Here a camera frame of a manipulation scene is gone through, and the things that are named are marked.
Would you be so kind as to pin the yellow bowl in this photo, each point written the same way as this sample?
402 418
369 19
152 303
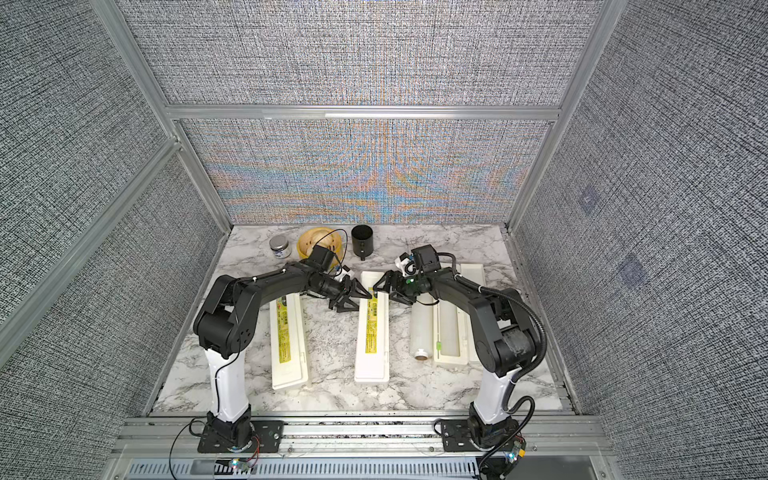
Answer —
324 236

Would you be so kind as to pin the white wrap dispenser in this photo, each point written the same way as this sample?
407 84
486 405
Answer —
289 362
468 355
372 350

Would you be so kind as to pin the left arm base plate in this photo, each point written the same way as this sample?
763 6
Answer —
241 437

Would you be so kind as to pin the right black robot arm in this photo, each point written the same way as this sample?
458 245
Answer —
509 339

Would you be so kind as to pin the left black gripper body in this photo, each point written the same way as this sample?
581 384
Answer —
331 289

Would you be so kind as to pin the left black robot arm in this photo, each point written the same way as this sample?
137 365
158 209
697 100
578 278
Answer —
226 325

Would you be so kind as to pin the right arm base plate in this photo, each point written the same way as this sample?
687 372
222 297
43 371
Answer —
461 435

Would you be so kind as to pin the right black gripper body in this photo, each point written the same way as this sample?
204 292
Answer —
406 288

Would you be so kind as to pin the small silver lidded jar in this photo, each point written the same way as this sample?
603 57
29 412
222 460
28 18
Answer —
280 246

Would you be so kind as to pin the black cup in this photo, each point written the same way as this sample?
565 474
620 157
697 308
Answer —
362 241

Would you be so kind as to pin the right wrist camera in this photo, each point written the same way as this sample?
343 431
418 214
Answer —
424 259

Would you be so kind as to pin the aluminium front rail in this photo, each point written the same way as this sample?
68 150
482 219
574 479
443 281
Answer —
364 445

